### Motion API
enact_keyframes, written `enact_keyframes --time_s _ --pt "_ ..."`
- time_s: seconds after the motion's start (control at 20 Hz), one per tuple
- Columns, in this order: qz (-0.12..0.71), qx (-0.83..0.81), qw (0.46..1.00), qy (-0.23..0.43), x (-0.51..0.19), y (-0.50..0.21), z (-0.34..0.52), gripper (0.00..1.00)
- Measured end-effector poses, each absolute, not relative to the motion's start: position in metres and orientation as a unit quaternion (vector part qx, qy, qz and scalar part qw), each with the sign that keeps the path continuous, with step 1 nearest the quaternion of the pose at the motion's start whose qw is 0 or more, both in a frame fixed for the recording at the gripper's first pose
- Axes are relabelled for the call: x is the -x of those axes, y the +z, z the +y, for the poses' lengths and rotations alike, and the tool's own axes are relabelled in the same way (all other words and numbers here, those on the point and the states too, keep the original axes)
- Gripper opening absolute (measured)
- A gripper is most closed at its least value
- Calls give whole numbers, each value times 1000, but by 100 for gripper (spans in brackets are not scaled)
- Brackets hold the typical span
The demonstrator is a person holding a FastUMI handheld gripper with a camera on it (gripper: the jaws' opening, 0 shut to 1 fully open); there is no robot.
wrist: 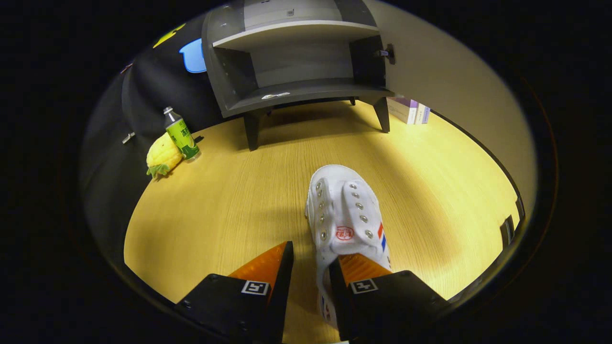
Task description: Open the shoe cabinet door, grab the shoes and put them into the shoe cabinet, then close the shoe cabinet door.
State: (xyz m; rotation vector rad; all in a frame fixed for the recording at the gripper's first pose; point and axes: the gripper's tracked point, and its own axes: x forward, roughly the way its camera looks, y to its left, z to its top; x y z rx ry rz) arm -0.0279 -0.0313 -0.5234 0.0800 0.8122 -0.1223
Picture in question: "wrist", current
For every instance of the black backdrop cloth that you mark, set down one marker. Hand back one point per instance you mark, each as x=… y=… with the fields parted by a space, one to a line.
x=143 y=95

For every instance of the black door hinge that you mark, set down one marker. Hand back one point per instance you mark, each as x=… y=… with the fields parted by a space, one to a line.
x=388 y=53

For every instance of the grey shoe cabinet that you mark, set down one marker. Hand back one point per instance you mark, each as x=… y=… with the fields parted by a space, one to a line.
x=296 y=62

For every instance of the green label drink bottle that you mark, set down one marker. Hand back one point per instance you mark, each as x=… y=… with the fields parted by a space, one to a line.
x=182 y=136

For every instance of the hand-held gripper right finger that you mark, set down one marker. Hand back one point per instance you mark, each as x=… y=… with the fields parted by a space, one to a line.
x=392 y=301

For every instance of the white canvas shoe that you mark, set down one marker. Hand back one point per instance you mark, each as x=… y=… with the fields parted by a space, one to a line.
x=344 y=205

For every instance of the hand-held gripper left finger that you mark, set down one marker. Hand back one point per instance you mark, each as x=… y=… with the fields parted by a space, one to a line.
x=224 y=301

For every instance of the silver clip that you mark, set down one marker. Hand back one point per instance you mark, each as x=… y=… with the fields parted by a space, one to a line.
x=128 y=137

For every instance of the yellow pineapple plush toy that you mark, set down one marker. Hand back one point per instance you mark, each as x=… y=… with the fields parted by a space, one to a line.
x=162 y=155

